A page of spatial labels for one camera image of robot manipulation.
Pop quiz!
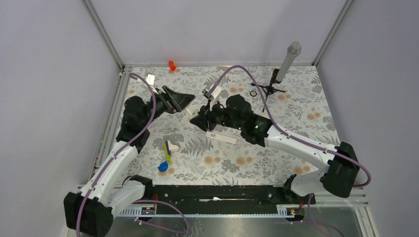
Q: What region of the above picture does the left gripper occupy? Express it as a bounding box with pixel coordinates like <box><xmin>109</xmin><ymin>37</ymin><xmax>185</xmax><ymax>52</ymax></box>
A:
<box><xmin>140</xmin><ymin>85</ymin><xmax>195</xmax><ymax>128</ymax></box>

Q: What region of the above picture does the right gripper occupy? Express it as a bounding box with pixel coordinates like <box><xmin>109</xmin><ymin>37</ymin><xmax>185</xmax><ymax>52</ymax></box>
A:
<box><xmin>190</xmin><ymin>98</ymin><xmax>243</xmax><ymax>132</ymax></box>

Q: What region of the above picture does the white remote battery cover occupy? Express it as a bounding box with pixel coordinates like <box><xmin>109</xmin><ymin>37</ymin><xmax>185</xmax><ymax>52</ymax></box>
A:
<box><xmin>206</xmin><ymin>131</ymin><xmax>237</xmax><ymax>144</ymax></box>

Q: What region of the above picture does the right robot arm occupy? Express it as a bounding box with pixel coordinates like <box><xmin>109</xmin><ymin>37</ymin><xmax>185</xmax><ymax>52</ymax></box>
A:
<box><xmin>190</xmin><ymin>95</ymin><xmax>360</xmax><ymax>203</ymax></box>

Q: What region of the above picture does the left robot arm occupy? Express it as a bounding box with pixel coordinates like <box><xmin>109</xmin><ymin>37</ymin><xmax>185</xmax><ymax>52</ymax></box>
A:
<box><xmin>64</xmin><ymin>86</ymin><xmax>195</xmax><ymax>237</ymax></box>

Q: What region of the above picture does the red toy block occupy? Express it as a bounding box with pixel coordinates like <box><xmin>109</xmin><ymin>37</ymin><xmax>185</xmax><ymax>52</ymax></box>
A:
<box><xmin>168</xmin><ymin>60</ymin><xmax>176</xmax><ymax>71</ymax></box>

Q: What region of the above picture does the floral tablecloth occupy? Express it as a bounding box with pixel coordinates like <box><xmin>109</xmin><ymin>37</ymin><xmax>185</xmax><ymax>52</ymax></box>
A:
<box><xmin>117</xmin><ymin>66</ymin><xmax>340</xmax><ymax>185</ymax></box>

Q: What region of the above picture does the black microphone tripod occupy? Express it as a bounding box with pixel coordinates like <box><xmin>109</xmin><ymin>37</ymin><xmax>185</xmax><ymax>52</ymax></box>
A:
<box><xmin>259</xmin><ymin>68</ymin><xmax>286</xmax><ymax>101</ymax></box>

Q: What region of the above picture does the grey microphone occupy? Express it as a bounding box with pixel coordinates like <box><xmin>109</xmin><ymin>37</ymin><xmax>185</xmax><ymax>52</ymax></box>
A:
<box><xmin>275</xmin><ymin>41</ymin><xmax>302</xmax><ymax>84</ymax></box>

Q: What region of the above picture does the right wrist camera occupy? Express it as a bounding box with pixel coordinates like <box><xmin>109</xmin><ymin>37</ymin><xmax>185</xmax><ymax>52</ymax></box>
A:
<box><xmin>203</xmin><ymin>84</ymin><xmax>222</xmax><ymax>101</ymax></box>

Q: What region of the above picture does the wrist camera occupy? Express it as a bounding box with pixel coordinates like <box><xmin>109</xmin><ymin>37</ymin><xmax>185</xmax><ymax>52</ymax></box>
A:
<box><xmin>203</xmin><ymin>84</ymin><xmax>222</xmax><ymax>101</ymax></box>
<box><xmin>146</xmin><ymin>74</ymin><xmax>161</xmax><ymax>94</ymax></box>

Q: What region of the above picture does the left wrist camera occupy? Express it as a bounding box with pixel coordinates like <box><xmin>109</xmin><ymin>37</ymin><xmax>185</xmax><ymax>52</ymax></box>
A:
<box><xmin>146</xmin><ymin>74</ymin><xmax>161</xmax><ymax>94</ymax></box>

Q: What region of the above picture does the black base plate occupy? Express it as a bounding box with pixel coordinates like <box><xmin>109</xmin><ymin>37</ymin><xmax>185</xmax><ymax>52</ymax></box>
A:
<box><xmin>142</xmin><ymin>185</ymin><xmax>316</xmax><ymax>215</ymax></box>

